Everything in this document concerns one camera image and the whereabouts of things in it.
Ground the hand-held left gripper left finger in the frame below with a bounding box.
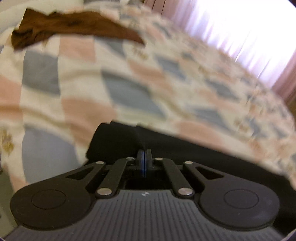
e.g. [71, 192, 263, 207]
[65, 150, 145, 199]

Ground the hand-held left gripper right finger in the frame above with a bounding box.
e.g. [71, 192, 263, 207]
[145, 149, 226, 198]

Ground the black garment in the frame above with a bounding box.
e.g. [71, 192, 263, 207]
[87, 122, 296, 233]

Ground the brown garment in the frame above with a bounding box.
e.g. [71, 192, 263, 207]
[11, 8, 145, 52]

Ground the checkered pastel quilt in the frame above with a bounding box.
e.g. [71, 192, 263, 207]
[0, 0, 296, 194]

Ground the pink curtain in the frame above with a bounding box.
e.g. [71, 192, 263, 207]
[143, 0, 296, 102]

